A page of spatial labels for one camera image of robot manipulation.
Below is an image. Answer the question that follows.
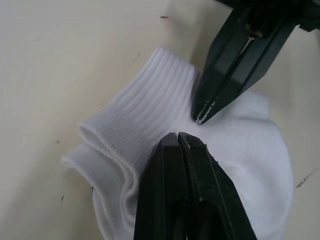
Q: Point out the white ribbed ankle sock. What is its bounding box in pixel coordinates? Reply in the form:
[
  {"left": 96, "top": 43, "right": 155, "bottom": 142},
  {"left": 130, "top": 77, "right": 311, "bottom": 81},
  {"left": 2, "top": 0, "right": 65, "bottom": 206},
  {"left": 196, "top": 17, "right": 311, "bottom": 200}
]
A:
[
  {"left": 78, "top": 45, "right": 295, "bottom": 240},
  {"left": 61, "top": 143, "right": 141, "bottom": 232}
]

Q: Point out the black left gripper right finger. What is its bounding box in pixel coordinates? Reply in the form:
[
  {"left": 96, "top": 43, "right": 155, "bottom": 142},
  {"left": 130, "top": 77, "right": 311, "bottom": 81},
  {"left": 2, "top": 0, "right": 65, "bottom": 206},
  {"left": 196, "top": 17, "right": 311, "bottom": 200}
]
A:
[{"left": 178, "top": 131, "right": 259, "bottom": 240}]

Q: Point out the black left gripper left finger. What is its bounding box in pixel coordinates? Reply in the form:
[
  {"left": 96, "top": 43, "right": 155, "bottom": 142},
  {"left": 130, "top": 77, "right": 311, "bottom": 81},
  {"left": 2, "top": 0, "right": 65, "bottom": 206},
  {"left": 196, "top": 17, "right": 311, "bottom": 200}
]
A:
[{"left": 133, "top": 132, "right": 189, "bottom": 240}]

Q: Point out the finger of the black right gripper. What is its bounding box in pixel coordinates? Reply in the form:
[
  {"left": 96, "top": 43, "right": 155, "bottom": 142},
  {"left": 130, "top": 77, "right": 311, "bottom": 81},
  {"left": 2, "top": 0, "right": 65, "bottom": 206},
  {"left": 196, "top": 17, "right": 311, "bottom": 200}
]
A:
[
  {"left": 201, "top": 14, "right": 297, "bottom": 124},
  {"left": 191, "top": 6, "right": 252, "bottom": 124}
]

